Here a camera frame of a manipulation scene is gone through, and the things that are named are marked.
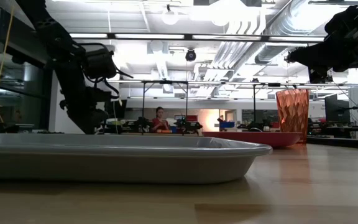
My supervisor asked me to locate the black metal gantry frame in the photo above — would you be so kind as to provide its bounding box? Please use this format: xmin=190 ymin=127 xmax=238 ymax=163
xmin=252 ymin=82 xmax=291 ymax=131
xmin=140 ymin=80 xmax=190 ymax=136

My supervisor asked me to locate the yellow cable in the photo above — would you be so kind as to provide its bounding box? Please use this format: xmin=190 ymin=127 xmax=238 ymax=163
xmin=0 ymin=6 xmax=15 ymax=91

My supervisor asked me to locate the orange faceted cup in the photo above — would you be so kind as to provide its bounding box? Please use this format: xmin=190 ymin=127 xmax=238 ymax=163
xmin=275 ymin=89 xmax=310 ymax=144

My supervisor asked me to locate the person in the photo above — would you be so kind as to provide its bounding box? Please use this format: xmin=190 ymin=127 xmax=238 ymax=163
xmin=150 ymin=106 xmax=171 ymax=133

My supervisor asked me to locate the white round ceiling lamp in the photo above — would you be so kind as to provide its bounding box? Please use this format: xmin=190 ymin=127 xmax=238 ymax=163
xmin=162 ymin=9 xmax=180 ymax=26

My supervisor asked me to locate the black table frame rail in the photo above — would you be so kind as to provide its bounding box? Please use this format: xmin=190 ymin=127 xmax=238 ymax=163
xmin=306 ymin=136 xmax=358 ymax=151

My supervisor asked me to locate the pink round plate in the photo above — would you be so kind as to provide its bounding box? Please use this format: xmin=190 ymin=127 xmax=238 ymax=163
xmin=202 ymin=131 xmax=303 ymax=148

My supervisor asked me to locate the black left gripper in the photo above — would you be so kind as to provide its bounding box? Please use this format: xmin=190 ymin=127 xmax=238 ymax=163
xmin=56 ymin=61 xmax=120 ymax=135

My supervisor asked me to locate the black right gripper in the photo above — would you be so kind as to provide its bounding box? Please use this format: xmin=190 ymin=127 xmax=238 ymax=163
xmin=286 ymin=0 xmax=358 ymax=73

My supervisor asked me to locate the black computer monitor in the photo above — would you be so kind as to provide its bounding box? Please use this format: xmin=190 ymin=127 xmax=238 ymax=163
xmin=324 ymin=93 xmax=351 ymax=124

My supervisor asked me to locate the grey plastic tray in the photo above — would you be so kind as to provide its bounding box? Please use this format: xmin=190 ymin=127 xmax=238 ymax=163
xmin=0 ymin=133 xmax=273 ymax=184

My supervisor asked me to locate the blue storage bin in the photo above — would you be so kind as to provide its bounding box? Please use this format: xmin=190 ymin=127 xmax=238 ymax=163
xmin=218 ymin=120 xmax=236 ymax=130

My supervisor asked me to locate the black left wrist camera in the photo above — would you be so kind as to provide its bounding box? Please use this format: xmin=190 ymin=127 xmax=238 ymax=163
xmin=82 ymin=46 xmax=119 ymax=80

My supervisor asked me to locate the black overhead light bar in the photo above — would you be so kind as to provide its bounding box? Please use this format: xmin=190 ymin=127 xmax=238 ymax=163
xmin=69 ymin=32 xmax=326 ymax=43

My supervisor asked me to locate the silver ventilation duct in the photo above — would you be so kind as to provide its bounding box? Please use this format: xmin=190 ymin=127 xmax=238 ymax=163
xmin=255 ymin=0 xmax=326 ymax=65

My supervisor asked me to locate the black overhead dome camera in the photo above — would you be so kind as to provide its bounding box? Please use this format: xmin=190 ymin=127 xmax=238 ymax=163
xmin=185 ymin=48 xmax=198 ymax=62

